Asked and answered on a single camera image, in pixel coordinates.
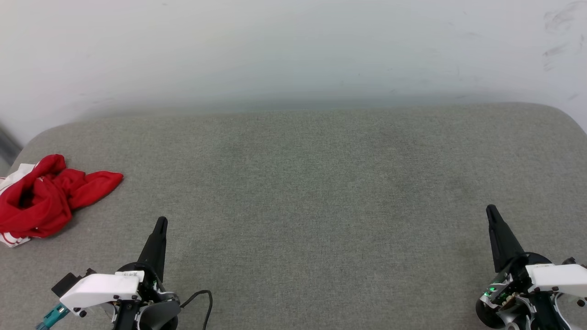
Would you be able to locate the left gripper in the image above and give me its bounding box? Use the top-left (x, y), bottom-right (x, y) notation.
top-left (111, 217), bottom-right (182, 330)

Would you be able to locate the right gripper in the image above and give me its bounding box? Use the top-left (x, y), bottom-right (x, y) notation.
top-left (475, 204), bottom-right (587, 330)

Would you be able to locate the red and white shirt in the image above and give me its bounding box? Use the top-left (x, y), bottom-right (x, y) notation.
top-left (0, 154), bottom-right (124, 248)

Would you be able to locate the grey fabric sofa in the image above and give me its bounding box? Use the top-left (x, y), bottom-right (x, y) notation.
top-left (0, 102), bottom-right (587, 330)

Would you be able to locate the teal camera cable connector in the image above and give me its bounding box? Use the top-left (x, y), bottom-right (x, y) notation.
top-left (36, 302), bottom-right (70, 330)

